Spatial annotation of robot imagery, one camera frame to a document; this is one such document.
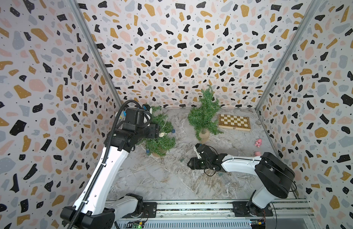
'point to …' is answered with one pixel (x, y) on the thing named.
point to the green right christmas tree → (203, 116)
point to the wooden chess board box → (233, 122)
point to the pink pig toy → (258, 142)
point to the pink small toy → (257, 153)
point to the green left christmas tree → (166, 141)
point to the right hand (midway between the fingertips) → (190, 165)
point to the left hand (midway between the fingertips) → (155, 126)
